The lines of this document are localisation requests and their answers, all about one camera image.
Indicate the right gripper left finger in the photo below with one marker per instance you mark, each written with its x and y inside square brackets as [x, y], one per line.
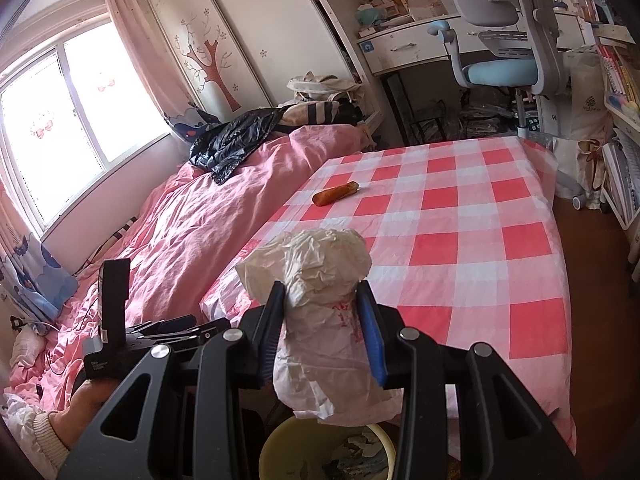
[178, 415]

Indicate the white paper bag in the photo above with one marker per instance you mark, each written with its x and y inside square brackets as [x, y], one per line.
[321, 370]

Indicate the yellow trash bin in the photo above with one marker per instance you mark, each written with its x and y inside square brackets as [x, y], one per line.
[306, 449]

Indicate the left hand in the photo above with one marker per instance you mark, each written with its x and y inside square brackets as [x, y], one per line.
[85, 403]

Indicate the pink duvet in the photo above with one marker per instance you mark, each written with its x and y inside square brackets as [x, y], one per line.
[188, 230]

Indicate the red white checkered tablecloth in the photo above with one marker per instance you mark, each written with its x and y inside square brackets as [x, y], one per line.
[464, 245]

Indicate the black puffer jacket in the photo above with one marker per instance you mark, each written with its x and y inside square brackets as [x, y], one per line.
[221, 149]

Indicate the window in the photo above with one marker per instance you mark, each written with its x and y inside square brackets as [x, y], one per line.
[72, 111]

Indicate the pink curtain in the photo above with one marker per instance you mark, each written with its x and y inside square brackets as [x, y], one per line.
[161, 82]

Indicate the white bookshelf rack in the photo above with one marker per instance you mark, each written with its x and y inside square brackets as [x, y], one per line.
[619, 61]

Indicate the striped beige pillow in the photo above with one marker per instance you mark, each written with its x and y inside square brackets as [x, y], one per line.
[314, 113]

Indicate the beige tote bag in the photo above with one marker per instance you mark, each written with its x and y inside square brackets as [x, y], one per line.
[322, 88]

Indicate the grey blue desk chair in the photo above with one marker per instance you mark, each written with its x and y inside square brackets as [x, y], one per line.
[523, 37]

